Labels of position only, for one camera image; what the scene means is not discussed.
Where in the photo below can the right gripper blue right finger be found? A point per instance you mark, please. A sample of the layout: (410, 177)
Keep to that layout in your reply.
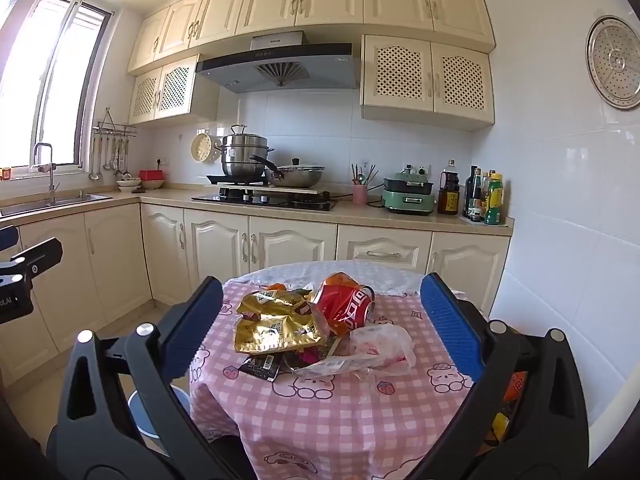
(460, 332)

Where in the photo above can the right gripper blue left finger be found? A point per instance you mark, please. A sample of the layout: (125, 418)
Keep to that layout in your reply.
(185, 326)

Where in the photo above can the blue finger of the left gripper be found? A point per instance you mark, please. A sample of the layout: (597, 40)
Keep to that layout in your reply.
(9, 237)

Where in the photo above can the clear plastic wrapper bag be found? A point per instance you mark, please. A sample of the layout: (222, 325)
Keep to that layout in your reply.
(376, 349)

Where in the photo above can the gold snack bag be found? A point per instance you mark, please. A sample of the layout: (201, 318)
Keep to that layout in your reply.
(274, 321)

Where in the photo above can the black snack packet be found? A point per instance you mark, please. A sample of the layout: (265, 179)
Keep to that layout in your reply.
(265, 367)

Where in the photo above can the crushed red cola can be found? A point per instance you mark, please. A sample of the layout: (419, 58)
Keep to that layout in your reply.
(344, 303)

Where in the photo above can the kitchen window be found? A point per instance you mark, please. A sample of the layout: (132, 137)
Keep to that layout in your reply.
(45, 83)

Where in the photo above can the chrome sink faucet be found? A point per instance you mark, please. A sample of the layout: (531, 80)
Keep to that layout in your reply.
(47, 168)

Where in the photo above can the pink checkered tablecloth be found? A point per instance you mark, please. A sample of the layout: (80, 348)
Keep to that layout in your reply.
(335, 427)

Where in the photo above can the green oil bottle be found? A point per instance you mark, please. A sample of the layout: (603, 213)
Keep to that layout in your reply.
(494, 199)

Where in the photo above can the hanging utensil rack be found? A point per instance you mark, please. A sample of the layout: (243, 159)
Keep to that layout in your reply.
(110, 148)

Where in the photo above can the red bowl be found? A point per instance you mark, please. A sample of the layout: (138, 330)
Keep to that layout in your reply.
(151, 179)

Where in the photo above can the dark vinegar bottle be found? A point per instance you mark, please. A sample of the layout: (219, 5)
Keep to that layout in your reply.
(472, 208)

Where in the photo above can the green electric cooker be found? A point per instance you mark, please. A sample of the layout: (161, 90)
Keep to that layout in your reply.
(408, 193)

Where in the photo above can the black gas stove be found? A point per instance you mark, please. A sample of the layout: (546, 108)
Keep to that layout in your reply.
(270, 196)

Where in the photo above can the cream strainer basket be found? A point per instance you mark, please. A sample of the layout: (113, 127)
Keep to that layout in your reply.
(204, 147)

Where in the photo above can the pink utensil cup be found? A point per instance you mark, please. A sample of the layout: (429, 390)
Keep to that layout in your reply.
(359, 194)

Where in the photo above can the stainless steamer pot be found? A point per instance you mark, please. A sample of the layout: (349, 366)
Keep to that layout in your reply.
(241, 153)

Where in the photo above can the steel wok with lid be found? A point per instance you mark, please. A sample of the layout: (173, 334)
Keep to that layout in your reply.
(295, 175)

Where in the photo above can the upper lattice cabinet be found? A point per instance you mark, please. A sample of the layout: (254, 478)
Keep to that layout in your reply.
(407, 80)

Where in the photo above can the grey range hood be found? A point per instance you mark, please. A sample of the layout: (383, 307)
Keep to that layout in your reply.
(298, 66)

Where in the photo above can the round steel steamer tray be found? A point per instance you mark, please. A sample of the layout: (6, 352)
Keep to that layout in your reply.
(612, 56)

